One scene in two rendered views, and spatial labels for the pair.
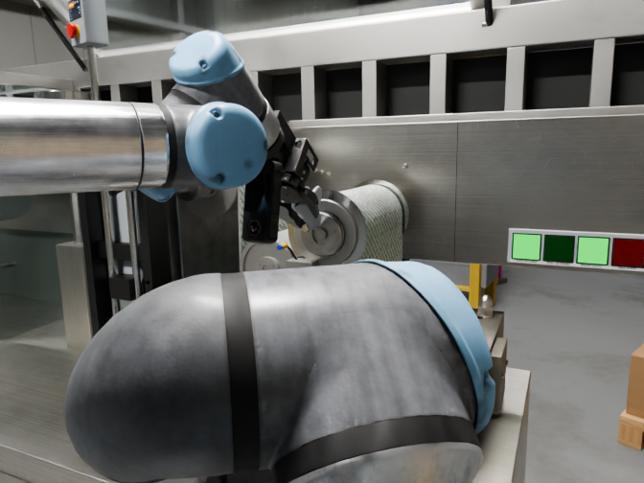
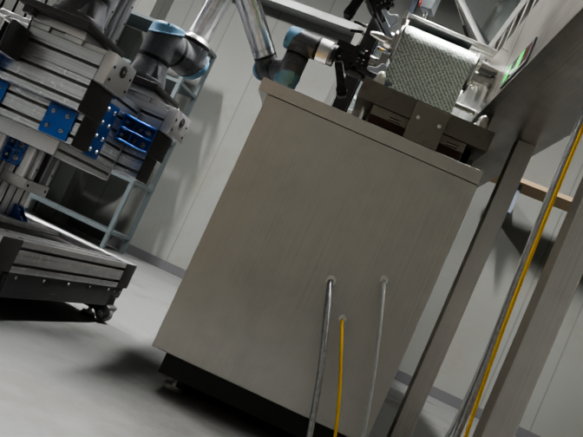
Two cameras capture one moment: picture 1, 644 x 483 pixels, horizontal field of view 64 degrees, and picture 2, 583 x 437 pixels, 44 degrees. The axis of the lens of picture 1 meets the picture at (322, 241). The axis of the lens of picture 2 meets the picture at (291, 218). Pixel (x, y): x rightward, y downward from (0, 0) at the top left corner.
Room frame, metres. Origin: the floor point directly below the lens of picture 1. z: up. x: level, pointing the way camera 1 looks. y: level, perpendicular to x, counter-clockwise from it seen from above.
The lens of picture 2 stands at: (-0.05, -2.09, 0.44)
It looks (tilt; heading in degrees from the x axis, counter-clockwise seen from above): 4 degrees up; 68
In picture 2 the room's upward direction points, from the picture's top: 24 degrees clockwise
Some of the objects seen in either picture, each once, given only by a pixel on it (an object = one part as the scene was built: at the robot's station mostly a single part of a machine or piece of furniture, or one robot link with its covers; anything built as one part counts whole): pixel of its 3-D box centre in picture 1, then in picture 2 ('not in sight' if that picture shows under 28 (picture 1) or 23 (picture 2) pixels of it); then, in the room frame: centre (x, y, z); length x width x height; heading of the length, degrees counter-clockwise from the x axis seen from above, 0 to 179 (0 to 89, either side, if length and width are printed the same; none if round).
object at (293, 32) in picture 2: not in sight; (302, 43); (0.60, 0.06, 1.11); 0.11 x 0.08 x 0.09; 155
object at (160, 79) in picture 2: not in sight; (148, 70); (0.25, 0.46, 0.87); 0.15 x 0.15 x 0.10
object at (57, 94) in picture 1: (68, 106); not in sight; (1.28, 0.60, 1.50); 0.14 x 0.14 x 0.06
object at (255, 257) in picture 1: (299, 256); not in sight; (1.03, 0.05, 1.17); 0.26 x 0.12 x 0.12; 155
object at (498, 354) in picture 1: (498, 374); (426, 126); (0.91, -0.33, 0.96); 0.10 x 0.03 x 0.11; 155
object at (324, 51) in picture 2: not in sight; (325, 52); (0.67, 0.02, 1.11); 0.08 x 0.05 x 0.08; 65
